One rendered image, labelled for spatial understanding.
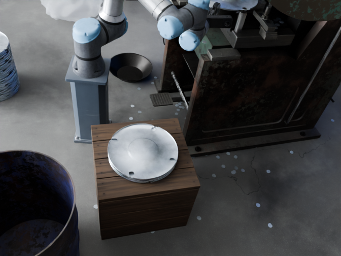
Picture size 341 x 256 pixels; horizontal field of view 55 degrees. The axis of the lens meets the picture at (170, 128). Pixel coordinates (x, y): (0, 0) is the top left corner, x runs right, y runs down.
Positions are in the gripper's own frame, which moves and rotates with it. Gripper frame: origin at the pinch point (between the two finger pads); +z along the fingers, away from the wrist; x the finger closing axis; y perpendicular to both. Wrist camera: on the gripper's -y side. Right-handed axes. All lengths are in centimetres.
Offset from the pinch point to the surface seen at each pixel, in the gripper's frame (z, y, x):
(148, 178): -69, -1, 40
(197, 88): -18.8, -2.5, 32.1
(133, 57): 39, 58, 73
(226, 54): -11.9, -10.1, 14.0
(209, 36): -2.8, 0.4, 13.7
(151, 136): -49, 6, 40
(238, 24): -3.1, -10.5, 3.9
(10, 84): -28, 104, 69
